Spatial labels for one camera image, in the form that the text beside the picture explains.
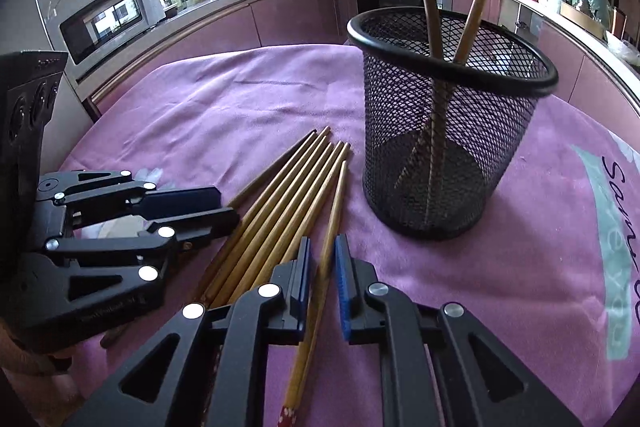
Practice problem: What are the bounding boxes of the dark brown chopstick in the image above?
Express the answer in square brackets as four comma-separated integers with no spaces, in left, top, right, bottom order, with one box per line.
[100,129,317,349]
[423,0,446,225]

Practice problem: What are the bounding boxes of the bamboo chopstick red end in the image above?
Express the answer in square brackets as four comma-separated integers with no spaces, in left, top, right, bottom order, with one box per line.
[203,136,346,308]
[277,160,348,427]
[396,0,487,186]
[191,126,331,307]
[224,142,350,303]
[198,131,331,307]

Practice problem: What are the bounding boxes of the person's left hand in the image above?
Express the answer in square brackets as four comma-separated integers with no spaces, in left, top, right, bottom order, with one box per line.
[1,323,85,426]

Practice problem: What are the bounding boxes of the purple floral tablecloth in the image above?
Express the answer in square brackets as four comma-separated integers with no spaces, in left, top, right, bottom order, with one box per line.
[64,44,639,426]

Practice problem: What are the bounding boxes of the white microwave oven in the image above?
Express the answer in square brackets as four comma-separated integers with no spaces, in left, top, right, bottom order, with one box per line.
[58,0,165,80]

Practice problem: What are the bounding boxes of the black mesh utensil holder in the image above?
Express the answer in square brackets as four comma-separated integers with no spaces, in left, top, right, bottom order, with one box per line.
[347,6,559,241]

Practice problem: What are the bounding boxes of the pink lower cabinets left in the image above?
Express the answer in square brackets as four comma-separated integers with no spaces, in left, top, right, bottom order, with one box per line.
[92,0,357,114]

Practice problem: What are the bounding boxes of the pink cabinets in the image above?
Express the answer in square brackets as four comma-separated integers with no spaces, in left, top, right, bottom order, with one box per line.
[92,0,357,114]
[483,0,639,129]

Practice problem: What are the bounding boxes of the pink lower cabinets right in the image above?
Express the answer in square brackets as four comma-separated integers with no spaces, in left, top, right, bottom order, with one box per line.
[483,0,639,129]

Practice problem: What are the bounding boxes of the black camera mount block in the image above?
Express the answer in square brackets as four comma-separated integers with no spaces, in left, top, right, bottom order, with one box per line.
[1,51,68,255]

